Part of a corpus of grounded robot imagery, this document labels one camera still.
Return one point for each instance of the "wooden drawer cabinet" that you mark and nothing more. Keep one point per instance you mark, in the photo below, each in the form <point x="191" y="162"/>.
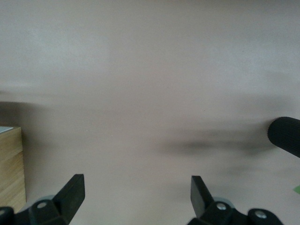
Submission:
<point x="11" y="168"/>

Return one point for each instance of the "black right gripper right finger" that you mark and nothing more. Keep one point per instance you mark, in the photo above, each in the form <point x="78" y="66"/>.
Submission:
<point x="201" y="199"/>

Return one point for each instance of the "black ribbed cylinder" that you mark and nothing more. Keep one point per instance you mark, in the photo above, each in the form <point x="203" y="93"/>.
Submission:
<point x="283" y="134"/>

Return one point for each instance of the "green tape marker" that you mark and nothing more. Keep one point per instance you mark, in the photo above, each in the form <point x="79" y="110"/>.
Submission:
<point x="297" y="189"/>

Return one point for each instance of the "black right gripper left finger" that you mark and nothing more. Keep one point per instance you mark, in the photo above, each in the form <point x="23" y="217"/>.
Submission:
<point x="70" y="199"/>

